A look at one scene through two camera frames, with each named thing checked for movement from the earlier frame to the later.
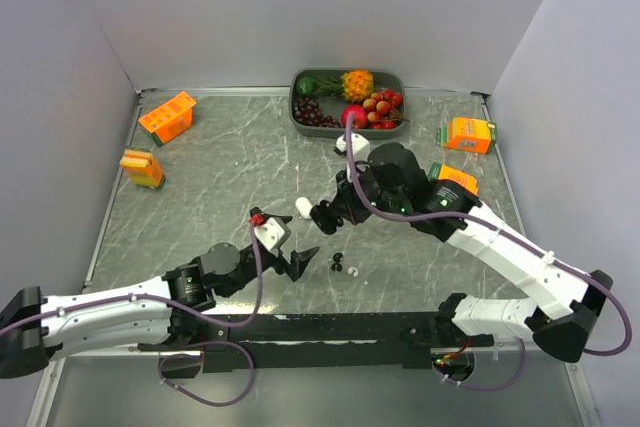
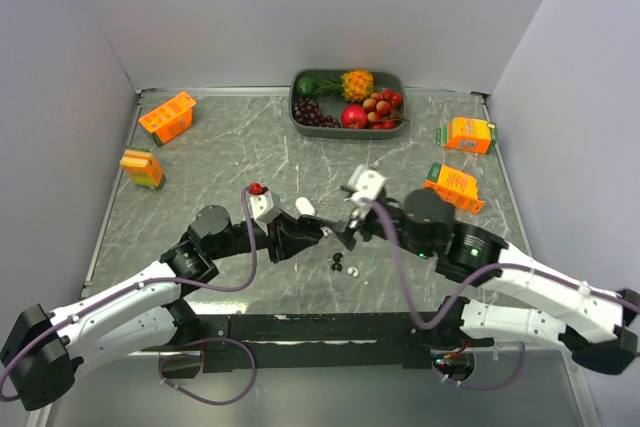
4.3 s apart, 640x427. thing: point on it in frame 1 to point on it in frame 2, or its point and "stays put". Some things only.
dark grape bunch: (308, 111) stays put
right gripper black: (345, 200) to (345, 229)
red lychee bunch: (382, 109) stays put
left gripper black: (297, 261) to (289, 236)
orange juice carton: (169, 119) stays put
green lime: (306, 86) stays put
